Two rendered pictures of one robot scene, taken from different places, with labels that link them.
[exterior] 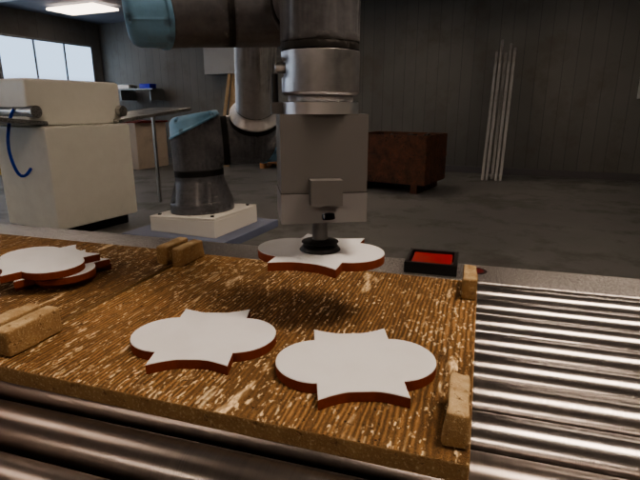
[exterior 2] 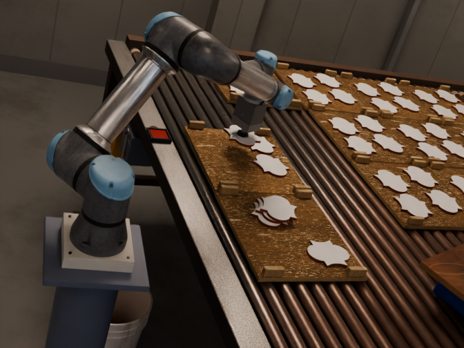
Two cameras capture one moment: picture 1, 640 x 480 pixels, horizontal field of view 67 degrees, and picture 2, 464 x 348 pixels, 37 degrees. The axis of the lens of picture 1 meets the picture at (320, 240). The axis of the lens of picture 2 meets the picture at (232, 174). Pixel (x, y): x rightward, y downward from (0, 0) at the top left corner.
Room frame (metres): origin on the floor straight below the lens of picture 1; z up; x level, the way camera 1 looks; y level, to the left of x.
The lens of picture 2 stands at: (1.99, 1.54, 2.03)
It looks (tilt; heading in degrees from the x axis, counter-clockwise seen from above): 29 degrees down; 226
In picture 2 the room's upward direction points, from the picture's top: 17 degrees clockwise
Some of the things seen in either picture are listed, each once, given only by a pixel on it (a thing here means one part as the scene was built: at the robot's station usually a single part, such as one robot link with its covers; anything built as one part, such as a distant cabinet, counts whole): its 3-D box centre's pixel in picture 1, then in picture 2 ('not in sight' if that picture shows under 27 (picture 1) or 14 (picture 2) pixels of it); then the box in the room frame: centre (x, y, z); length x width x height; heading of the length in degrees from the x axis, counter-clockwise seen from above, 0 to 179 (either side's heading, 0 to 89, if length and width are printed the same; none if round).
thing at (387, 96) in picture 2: not in sight; (387, 97); (-0.66, -0.31, 0.94); 0.41 x 0.35 x 0.04; 73
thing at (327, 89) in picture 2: not in sight; (322, 89); (-0.32, -0.42, 0.94); 0.41 x 0.35 x 0.04; 72
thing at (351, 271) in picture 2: not in sight; (356, 271); (0.55, 0.67, 0.95); 0.06 x 0.02 x 0.03; 163
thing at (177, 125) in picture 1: (198, 140); (107, 186); (1.17, 0.29, 1.08); 0.13 x 0.12 x 0.14; 104
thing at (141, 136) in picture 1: (105, 142); not in sight; (10.21, 4.43, 0.45); 2.63 x 0.84 x 0.90; 67
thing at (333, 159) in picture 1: (318, 161); (252, 110); (0.48, 0.00, 1.10); 0.10 x 0.09 x 0.16; 8
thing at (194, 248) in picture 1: (188, 252); (227, 184); (0.67, 0.19, 0.95); 0.06 x 0.02 x 0.03; 162
